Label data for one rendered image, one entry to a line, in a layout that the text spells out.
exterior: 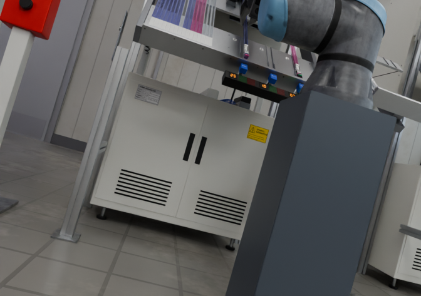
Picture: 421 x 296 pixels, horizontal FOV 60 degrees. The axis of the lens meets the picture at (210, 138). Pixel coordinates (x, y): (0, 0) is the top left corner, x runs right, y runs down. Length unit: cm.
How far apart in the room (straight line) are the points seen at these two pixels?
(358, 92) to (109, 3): 419
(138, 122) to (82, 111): 303
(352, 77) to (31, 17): 107
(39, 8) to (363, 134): 112
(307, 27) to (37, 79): 409
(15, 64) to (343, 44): 106
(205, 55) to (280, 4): 56
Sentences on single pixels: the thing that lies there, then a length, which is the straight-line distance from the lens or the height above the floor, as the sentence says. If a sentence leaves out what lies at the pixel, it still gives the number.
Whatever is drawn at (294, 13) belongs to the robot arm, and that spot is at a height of 69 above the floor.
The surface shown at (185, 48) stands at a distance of 126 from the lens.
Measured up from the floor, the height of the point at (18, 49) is 55.
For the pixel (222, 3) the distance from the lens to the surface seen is 166.
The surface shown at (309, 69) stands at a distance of 148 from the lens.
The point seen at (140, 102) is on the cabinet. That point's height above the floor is 51.
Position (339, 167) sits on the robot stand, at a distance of 71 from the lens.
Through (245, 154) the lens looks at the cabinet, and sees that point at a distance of 159.
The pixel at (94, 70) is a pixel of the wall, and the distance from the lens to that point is 456.
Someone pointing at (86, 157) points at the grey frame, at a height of 26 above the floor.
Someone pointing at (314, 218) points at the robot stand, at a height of 32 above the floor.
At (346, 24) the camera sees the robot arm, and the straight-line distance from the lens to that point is 79.
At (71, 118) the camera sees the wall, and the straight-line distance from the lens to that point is 455.
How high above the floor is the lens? 38
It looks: 3 degrees up
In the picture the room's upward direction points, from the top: 16 degrees clockwise
